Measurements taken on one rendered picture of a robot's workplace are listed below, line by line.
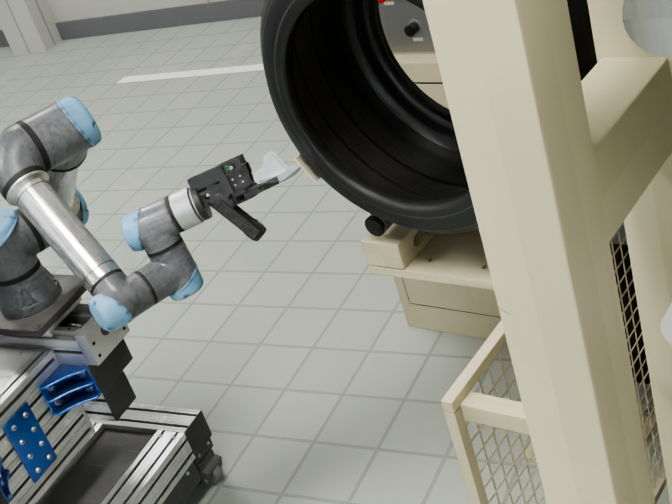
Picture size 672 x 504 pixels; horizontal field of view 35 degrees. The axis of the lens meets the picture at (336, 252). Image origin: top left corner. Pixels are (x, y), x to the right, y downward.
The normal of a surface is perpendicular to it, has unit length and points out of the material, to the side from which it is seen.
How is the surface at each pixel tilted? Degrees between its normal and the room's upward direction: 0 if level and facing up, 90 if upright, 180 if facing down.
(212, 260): 0
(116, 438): 0
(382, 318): 0
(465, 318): 90
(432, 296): 90
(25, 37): 90
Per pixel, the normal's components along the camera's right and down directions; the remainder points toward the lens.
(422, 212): -0.47, 0.70
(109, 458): -0.27, -0.83
